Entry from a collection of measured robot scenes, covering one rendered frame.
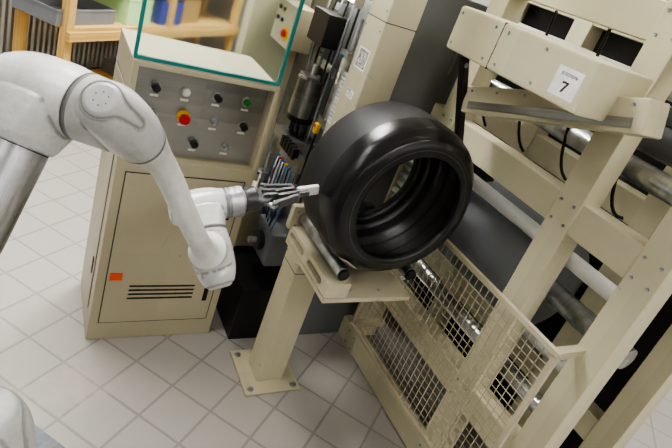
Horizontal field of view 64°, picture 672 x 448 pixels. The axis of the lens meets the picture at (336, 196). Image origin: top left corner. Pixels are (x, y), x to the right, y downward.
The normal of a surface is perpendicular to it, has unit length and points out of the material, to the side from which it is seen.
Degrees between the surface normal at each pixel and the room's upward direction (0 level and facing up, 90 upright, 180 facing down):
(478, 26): 90
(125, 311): 90
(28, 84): 62
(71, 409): 0
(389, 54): 90
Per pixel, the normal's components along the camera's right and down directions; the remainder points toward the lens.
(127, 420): 0.32, -0.86
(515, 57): -0.85, -0.07
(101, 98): 0.13, -0.23
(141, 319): 0.41, 0.51
